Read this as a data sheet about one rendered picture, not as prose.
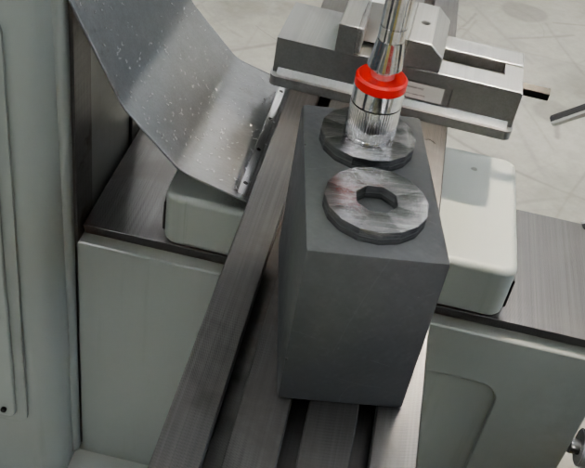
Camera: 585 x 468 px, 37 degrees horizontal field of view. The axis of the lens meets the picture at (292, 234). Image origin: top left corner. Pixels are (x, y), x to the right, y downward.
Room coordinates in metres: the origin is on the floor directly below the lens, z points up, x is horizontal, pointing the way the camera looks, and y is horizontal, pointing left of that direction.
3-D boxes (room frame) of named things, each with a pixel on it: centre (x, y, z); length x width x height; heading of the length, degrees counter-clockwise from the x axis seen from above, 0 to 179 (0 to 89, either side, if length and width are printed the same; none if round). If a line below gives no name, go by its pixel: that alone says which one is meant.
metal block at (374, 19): (1.15, -0.08, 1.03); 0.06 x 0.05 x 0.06; 174
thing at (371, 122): (0.70, -0.05, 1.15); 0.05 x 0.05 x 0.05
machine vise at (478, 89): (1.15, -0.11, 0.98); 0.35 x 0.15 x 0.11; 84
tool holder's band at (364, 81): (0.70, -0.05, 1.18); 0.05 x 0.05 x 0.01
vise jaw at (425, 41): (1.14, -0.13, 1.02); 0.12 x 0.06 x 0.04; 174
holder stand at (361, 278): (0.65, -0.06, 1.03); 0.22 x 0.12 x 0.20; 7
